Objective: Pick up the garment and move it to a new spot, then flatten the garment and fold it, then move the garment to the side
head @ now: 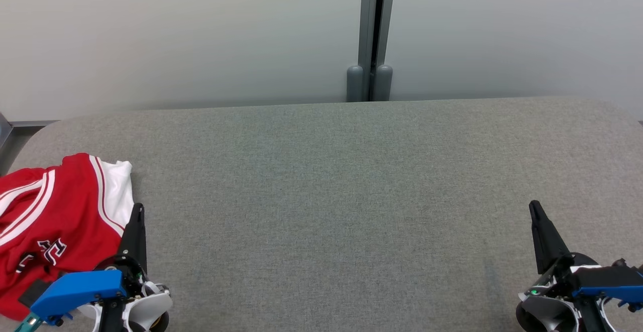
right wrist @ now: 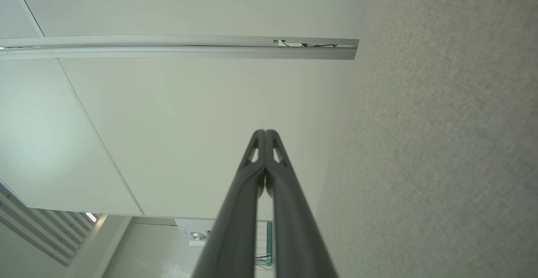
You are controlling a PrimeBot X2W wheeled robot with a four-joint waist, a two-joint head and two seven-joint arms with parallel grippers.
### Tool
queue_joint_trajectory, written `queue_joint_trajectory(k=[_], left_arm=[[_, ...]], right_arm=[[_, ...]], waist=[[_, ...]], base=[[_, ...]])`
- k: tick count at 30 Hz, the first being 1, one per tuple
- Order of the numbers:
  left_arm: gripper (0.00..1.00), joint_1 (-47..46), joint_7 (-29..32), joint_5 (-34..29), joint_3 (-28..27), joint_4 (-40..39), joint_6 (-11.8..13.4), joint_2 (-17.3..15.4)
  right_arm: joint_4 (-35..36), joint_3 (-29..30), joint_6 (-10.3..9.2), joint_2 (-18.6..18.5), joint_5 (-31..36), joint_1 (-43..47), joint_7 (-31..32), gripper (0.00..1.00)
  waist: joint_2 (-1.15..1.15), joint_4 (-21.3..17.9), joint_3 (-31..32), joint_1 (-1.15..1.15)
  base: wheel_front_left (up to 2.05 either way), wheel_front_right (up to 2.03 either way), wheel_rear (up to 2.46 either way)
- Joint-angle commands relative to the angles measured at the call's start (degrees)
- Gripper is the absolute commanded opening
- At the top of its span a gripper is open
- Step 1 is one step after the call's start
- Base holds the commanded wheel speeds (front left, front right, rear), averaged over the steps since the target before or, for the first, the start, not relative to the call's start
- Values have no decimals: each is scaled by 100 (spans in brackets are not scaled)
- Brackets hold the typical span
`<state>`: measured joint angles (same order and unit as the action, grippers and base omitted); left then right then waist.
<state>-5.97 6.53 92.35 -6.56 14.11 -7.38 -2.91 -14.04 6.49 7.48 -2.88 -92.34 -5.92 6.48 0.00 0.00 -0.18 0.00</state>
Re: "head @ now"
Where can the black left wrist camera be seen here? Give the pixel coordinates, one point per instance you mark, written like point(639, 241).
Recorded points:
point(34, 293)

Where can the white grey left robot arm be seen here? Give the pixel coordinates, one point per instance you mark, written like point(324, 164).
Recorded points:
point(150, 312)

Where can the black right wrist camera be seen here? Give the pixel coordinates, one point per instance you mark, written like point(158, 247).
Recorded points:
point(610, 274)

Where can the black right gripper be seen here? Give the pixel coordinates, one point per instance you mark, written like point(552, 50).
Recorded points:
point(557, 282)

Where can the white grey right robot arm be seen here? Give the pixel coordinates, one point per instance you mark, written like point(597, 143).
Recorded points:
point(545, 317)

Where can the grey metal partition post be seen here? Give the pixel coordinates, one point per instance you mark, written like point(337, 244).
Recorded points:
point(365, 30)

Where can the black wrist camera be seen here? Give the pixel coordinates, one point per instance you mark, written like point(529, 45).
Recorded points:
point(34, 293)
point(610, 274)

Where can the blue left camera bracket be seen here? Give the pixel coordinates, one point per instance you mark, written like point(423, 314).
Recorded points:
point(75, 289)

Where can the red white Bulls jersey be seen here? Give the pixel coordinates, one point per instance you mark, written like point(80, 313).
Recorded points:
point(65, 206)

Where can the blue right camera bracket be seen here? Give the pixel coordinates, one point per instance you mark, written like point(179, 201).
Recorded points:
point(610, 294)

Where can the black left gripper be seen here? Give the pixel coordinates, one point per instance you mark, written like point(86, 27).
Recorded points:
point(135, 279)

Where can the blue camera bracket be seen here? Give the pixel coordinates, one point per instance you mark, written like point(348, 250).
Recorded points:
point(75, 289)
point(610, 294)

